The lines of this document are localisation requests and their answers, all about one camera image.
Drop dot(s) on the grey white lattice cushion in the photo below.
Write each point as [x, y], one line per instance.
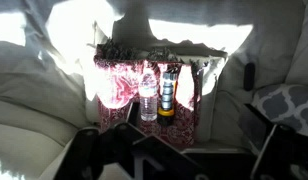
[287, 106]

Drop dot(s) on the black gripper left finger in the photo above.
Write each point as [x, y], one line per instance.
[81, 153]

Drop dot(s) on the beige throw pillow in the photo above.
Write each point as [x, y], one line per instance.
[304, 56]

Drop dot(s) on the large beige sofa back cushion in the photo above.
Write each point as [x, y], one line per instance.
[20, 146]

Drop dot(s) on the beige fabric sofa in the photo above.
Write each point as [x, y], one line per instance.
[34, 73]

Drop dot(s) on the red white patterned blanket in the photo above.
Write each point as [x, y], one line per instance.
[120, 83]

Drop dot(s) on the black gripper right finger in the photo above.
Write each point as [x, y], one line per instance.
[284, 153]

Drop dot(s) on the black remote control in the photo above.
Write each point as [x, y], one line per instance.
[249, 76]

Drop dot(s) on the clear plastic water bottle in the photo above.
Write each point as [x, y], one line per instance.
[148, 96]

